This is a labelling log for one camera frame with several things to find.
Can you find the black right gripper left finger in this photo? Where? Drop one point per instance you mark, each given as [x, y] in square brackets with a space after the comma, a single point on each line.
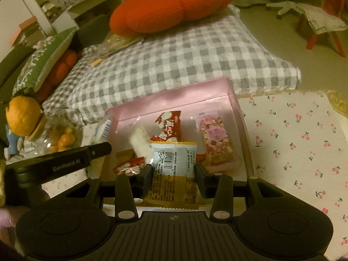
[129, 187]

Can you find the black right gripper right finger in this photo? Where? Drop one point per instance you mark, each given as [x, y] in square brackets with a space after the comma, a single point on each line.
[218, 187]

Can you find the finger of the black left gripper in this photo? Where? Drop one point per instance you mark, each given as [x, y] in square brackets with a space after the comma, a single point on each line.
[59, 164]

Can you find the orange white barcode snack packet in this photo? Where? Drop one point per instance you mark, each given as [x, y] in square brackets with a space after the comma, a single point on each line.
[173, 182]

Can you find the white cream cake packet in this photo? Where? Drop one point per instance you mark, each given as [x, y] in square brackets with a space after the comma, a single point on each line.
[141, 143]

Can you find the red small snack packet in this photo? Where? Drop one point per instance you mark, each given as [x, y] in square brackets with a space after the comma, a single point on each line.
[127, 162]

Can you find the pink nougat bar packet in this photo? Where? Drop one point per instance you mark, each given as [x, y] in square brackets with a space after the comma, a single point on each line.
[219, 152]

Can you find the blue monkey plush toy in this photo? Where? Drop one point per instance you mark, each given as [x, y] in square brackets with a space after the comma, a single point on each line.
[15, 143]

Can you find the glass jar with kumquats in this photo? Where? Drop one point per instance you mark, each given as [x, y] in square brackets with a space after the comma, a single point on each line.
[51, 135]

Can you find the large orange citrus fruit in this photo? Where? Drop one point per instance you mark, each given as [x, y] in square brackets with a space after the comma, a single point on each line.
[23, 114]

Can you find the white blue milk snack packet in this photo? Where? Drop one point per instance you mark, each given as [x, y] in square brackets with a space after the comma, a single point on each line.
[100, 133]

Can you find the red white candy packet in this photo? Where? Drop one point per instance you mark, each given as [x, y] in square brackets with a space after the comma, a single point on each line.
[170, 124]

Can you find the cherry print tablecloth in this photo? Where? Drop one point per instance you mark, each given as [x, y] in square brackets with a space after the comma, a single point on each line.
[296, 140]

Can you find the green patterned pillow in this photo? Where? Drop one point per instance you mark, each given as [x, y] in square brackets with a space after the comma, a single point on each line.
[42, 61]

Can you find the grey checked quilt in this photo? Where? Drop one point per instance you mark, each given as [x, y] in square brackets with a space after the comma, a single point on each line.
[220, 46]

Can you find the dark green sofa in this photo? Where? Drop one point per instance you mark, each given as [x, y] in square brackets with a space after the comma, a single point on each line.
[84, 41]

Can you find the red round cushion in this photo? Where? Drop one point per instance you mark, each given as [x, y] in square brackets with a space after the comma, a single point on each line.
[134, 17]

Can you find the red child chair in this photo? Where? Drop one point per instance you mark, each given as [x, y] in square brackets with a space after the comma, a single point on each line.
[323, 20]

